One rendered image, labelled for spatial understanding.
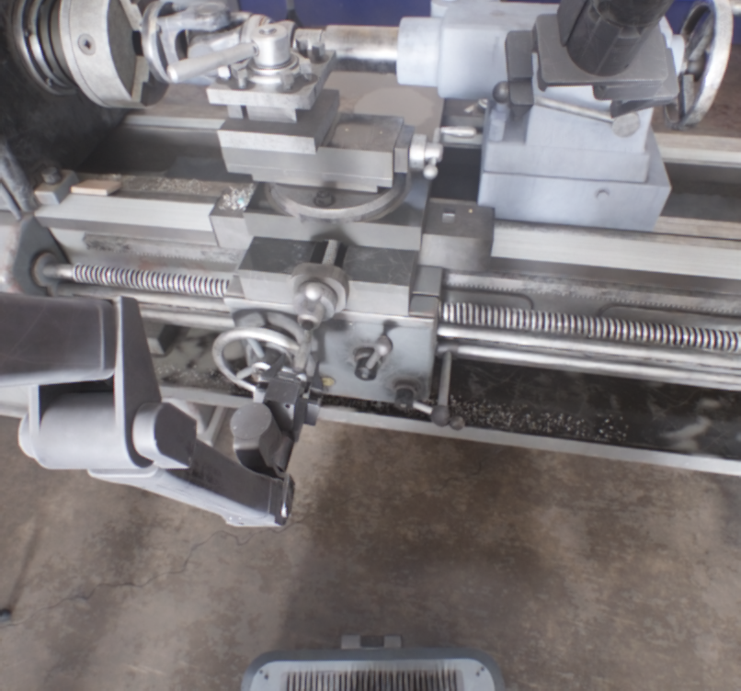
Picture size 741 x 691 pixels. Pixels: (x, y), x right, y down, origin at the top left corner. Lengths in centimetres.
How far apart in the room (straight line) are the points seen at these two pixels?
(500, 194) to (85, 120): 95
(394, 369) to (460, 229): 31
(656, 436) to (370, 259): 80
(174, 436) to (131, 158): 131
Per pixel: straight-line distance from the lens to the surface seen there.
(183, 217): 120
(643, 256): 112
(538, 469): 175
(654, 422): 143
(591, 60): 50
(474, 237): 101
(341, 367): 113
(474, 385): 137
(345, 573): 159
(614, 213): 114
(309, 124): 96
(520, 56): 53
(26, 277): 138
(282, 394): 76
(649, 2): 46
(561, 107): 102
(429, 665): 128
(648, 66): 53
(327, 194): 96
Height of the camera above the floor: 152
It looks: 49 degrees down
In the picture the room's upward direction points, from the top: 3 degrees counter-clockwise
